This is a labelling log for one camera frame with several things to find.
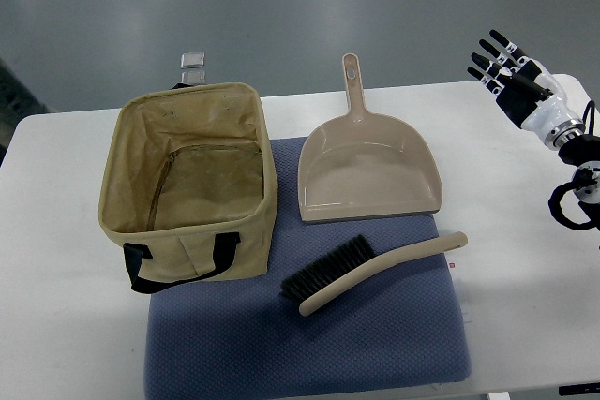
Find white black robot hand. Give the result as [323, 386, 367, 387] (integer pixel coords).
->
[468, 29, 585, 151]

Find beige hand brush black bristles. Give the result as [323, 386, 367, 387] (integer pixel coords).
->
[280, 231, 468, 317]

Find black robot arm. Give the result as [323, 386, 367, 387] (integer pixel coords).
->
[547, 100, 599, 231]

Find beige plastic dustpan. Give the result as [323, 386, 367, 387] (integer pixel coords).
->
[297, 53, 443, 222]

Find black table control panel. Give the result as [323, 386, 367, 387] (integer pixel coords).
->
[559, 382, 600, 396]

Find upper clear floor marker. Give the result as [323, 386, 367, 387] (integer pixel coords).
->
[180, 52, 205, 68]

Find blue textured mat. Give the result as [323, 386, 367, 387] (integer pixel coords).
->
[144, 138, 471, 399]

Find yellow fabric bag black handles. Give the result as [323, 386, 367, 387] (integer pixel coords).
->
[98, 82, 278, 294]

